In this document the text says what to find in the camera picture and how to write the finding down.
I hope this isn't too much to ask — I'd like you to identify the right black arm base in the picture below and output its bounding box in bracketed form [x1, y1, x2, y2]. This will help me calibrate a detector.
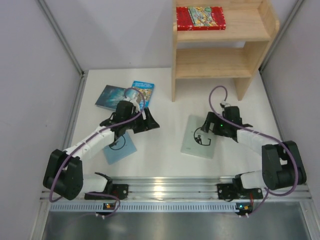
[216, 183, 264, 202]

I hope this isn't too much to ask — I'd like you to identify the pale green Great Gatsby book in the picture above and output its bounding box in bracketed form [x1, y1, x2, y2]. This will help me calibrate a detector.
[180, 115, 217, 159]

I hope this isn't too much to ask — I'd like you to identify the wooden two-tier shelf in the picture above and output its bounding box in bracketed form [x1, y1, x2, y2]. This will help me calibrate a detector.
[171, 0, 280, 100]

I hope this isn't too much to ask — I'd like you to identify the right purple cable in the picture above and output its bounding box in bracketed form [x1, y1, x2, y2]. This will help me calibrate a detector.
[208, 85, 301, 218]

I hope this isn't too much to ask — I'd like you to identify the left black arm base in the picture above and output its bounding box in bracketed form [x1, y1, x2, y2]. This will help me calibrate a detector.
[84, 183, 129, 200]

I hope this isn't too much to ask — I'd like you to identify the red illustrated book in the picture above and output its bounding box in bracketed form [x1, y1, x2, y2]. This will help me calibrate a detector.
[176, 6, 226, 31]

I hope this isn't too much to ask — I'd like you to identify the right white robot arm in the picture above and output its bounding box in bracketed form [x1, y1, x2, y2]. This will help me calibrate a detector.
[200, 106, 307, 193]

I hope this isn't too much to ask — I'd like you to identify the aluminium frame post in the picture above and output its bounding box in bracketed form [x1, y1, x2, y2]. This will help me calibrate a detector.
[259, 0, 305, 139]
[35, 0, 86, 149]

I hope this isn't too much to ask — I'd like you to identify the dark blue ocean book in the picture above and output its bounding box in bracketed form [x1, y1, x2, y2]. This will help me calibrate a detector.
[95, 85, 126, 110]

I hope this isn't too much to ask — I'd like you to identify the bright blue illustrated book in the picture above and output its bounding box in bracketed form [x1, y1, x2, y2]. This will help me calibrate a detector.
[132, 80, 155, 108]

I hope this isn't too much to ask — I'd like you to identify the aluminium mounting rail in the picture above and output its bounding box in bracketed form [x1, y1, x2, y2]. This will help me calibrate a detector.
[39, 176, 312, 201]

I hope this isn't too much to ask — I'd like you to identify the left aluminium frame post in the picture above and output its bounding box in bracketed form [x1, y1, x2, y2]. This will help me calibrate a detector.
[35, 0, 86, 149]

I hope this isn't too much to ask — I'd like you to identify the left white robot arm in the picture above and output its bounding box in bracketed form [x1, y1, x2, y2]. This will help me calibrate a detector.
[42, 100, 160, 200]

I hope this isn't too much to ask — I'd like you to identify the right aluminium frame post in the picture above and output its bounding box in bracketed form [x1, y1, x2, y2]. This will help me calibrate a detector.
[259, 0, 305, 139]

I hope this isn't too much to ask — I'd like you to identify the purple cable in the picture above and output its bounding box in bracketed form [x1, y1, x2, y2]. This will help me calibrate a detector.
[48, 86, 147, 218]
[208, 85, 301, 218]

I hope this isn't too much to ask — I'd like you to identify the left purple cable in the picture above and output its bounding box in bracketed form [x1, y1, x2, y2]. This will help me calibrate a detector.
[48, 86, 147, 218]

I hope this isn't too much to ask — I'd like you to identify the slotted grey cable duct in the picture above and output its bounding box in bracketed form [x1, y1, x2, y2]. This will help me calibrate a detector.
[50, 201, 253, 213]

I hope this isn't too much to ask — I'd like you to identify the light blue Gatsby book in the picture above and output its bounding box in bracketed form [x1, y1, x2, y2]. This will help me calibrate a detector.
[103, 132, 137, 165]

